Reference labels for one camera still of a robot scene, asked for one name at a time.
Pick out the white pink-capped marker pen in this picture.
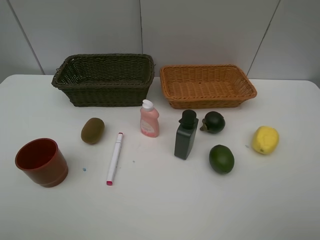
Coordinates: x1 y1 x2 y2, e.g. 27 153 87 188
106 132 124 186

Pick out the green lime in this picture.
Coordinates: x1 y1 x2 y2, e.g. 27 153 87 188
209 144 235 175

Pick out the brown kiwi fruit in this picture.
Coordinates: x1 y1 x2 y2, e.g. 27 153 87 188
80 117 105 145

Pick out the red plastic cup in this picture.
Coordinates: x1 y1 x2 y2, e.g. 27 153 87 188
15 138 69 188

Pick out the dark brown wicker basket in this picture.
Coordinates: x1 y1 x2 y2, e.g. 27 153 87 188
51 53 155 107

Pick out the yellow lemon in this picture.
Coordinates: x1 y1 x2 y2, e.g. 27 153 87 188
251 126 280 155

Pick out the dark green square bottle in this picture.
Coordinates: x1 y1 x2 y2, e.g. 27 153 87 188
174 109 199 160

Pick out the dark round mangosteen fruit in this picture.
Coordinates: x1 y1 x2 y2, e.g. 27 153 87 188
200 111 226 134

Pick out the pink lotion bottle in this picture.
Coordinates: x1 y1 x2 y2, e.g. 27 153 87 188
140 99 160 138

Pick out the orange wicker basket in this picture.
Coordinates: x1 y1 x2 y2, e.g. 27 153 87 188
159 64 257 109

